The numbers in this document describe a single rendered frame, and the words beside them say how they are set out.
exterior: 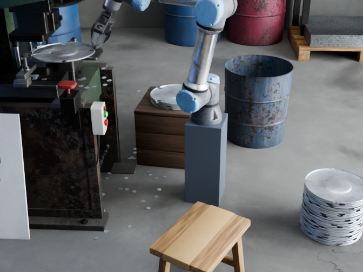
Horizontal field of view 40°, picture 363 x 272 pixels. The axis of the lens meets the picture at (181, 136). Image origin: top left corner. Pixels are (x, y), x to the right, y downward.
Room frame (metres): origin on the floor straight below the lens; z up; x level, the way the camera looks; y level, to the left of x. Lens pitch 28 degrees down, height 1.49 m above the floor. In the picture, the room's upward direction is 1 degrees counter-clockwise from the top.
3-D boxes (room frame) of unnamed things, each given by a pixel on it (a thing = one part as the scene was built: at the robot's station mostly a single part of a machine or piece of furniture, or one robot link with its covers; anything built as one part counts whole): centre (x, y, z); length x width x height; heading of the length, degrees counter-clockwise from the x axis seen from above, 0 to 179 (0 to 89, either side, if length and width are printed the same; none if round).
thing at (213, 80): (2.17, -0.12, 0.62); 0.13 x 0.12 x 0.14; 149
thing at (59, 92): (2.22, 0.67, 0.68); 0.45 x 0.30 x 0.06; 176
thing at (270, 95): (2.87, -0.48, 0.24); 0.42 x 0.42 x 0.48
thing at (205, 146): (2.18, -0.12, 0.23); 0.18 x 0.18 x 0.45; 75
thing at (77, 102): (1.90, 0.46, 0.62); 0.10 x 0.06 x 0.20; 176
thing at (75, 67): (2.21, 0.50, 0.72); 0.25 x 0.14 x 0.14; 86
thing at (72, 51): (2.22, 0.54, 0.78); 0.29 x 0.29 x 0.01
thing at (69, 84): (1.88, 0.46, 0.72); 0.07 x 0.06 x 0.08; 86
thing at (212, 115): (2.18, -0.12, 0.50); 0.15 x 0.15 x 0.10
